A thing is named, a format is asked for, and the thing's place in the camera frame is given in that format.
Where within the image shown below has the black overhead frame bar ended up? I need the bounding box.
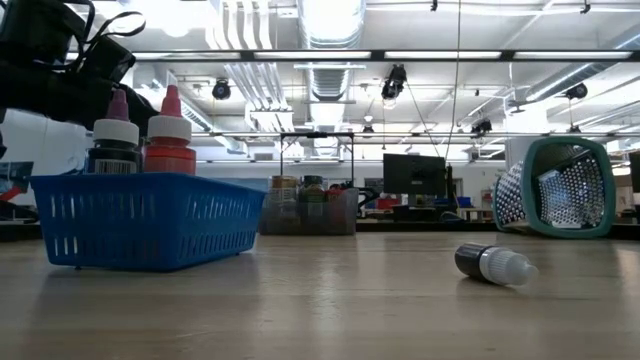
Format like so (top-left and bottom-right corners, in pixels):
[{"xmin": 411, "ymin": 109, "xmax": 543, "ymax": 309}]
[{"xmin": 64, "ymin": 48, "xmax": 640, "ymax": 63}]

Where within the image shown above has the black background rack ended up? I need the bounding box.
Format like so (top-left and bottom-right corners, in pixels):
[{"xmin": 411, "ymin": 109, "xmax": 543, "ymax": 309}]
[{"xmin": 189, "ymin": 130, "xmax": 621, "ymax": 191}]

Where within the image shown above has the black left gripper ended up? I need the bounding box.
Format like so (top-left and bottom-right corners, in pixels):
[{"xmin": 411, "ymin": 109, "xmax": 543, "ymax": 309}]
[{"xmin": 0, "ymin": 62, "xmax": 162, "ymax": 137}]

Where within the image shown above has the red icing bottle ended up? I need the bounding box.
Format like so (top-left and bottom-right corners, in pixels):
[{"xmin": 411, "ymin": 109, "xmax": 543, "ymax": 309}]
[{"xmin": 143, "ymin": 84, "xmax": 198, "ymax": 176}]

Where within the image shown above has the small black food colouring bottle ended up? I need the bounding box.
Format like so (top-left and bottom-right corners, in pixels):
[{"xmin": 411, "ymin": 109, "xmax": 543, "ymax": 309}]
[{"xmin": 453, "ymin": 241, "xmax": 541, "ymax": 288}]

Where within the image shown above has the purple icing bottle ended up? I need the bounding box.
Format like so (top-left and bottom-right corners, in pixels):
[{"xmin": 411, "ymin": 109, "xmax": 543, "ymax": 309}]
[{"xmin": 87, "ymin": 88, "xmax": 143, "ymax": 175}]

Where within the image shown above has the black monitor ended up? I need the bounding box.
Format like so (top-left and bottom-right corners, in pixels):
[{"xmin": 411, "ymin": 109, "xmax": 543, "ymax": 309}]
[
  {"xmin": 627, "ymin": 149, "xmax": 640, "ymax": 195},
  {"xmin": 382, "ymin": 153, "xmax": 448, "ymax": 198}
]

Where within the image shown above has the blue plastic basket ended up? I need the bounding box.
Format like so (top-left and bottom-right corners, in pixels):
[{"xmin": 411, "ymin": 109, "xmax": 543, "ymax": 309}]
[{"xmin": 29, "ymin": 172, "xmax": 267, "ymax": 273}]

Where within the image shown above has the black aluminium table frame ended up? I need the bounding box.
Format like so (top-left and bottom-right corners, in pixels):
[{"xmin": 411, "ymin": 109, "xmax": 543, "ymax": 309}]
[{"xmin": 0, "ymin": 218, "xmax": 640, "ymax": 242}]

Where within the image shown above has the silver ventilation duct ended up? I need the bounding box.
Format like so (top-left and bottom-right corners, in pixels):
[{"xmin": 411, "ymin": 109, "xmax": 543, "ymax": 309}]
[{"xmin": 297, "ymin": 0, "xmax": 367, "ymax": 132}]

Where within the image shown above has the teal-framed metal box grater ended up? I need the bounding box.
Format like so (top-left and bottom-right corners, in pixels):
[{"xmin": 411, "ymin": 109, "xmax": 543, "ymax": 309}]
[{"xmin": 490, "ymin": 135, "xmax": 617, "ymax": 240}]

